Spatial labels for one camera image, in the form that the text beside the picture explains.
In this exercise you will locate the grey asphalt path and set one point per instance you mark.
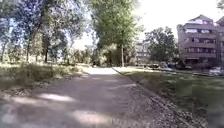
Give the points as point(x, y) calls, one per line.
point(96, 96)

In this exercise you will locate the distant building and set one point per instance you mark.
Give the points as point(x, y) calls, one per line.
point(141, 53)

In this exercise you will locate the dark round tree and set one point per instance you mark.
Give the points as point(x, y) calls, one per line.
point(161, 43)

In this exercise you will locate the tall green tree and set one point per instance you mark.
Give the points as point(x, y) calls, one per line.
point(115, 26)

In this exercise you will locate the row of trees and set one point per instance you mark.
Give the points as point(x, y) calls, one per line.
point(43, 30)

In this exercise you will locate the grass verge with weeds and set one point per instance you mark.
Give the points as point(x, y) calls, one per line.
point(30, 75)

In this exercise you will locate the shaded grass lawn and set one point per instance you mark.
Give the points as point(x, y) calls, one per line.
point(180, 90)

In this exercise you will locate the brown apartment building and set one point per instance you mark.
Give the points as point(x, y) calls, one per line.
point(200, 41)

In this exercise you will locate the dark car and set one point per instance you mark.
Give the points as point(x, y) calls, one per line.
point(180, 66)

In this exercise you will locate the pale car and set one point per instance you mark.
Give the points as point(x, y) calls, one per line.
point(216, 71)

